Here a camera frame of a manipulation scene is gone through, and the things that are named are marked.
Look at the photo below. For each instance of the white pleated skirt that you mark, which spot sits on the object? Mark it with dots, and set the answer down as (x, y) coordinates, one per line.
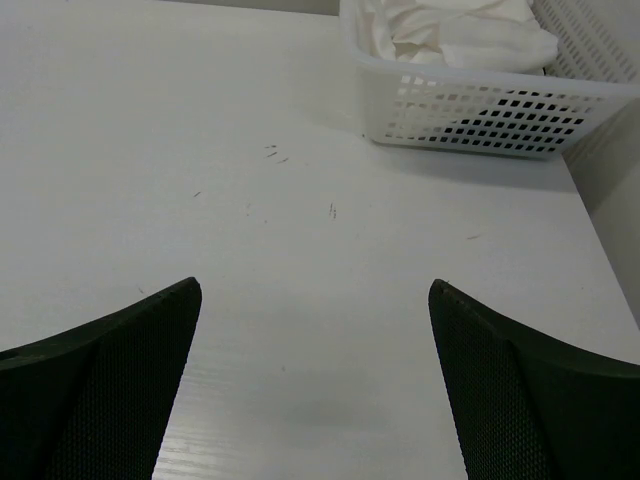
(502, 36)

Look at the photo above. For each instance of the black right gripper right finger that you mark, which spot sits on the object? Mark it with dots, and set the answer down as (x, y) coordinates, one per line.
(528, 406)

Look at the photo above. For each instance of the white plastic laundry basket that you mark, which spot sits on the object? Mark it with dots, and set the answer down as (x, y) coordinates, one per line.
(594, 77)

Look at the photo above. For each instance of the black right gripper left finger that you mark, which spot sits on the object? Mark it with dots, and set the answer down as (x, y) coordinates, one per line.
(94, 402)

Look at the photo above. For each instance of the black skirt in basket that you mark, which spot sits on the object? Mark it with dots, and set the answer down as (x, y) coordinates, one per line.
(522, 120)

